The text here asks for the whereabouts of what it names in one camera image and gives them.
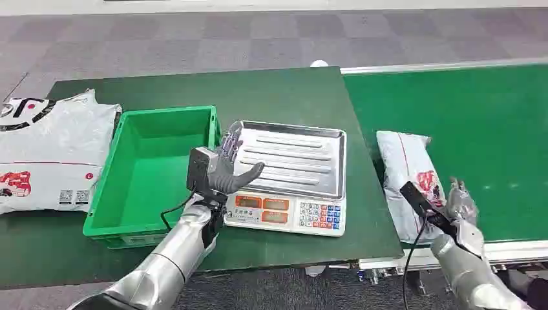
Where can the white round cap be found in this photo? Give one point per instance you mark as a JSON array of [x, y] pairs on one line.
[[319, 63]]

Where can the green plastic crate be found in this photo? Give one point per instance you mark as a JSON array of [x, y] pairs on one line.
[[145, 171]]

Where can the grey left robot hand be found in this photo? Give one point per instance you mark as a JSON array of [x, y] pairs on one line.
[[222, 177]]

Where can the white electronic scale steel tray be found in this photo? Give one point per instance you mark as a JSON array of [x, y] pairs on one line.
[[274, 214]]

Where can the large white mailer parcel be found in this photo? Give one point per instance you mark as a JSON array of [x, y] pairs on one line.
[[51, 145]]

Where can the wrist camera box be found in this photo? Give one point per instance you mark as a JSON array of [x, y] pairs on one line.
[[417, 199], [199, 169]]

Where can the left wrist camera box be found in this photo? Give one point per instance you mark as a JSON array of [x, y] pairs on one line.
[[199, 169]]

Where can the black robot foot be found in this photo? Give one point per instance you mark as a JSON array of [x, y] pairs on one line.
[[537, 295]]

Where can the green conveyor belt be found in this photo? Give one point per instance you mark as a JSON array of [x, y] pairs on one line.
[[471, 119]]

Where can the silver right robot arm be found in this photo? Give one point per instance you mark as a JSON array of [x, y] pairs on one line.
[[466, 278]]

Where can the white table foot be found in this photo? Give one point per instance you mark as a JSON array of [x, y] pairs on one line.
[[314, 271]]

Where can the small white mailer parcel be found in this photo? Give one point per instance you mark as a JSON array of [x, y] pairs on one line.
[[402, 162]]

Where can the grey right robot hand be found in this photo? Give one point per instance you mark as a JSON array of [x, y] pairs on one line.
[[461, 205]]

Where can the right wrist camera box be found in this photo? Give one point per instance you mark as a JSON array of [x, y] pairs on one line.
[[417, 199]]

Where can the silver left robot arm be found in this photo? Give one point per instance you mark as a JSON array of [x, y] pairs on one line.
[[171, 256]]

